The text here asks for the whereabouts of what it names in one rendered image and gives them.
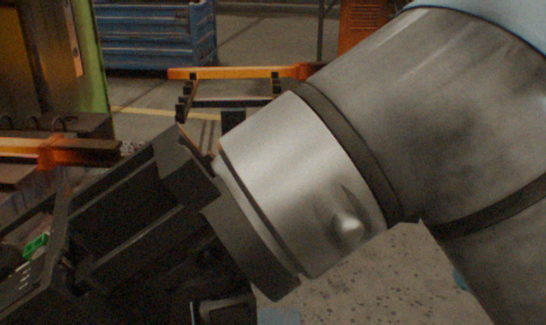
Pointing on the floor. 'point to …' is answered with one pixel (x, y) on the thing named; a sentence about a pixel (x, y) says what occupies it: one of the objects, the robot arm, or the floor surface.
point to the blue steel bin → (156, 33)
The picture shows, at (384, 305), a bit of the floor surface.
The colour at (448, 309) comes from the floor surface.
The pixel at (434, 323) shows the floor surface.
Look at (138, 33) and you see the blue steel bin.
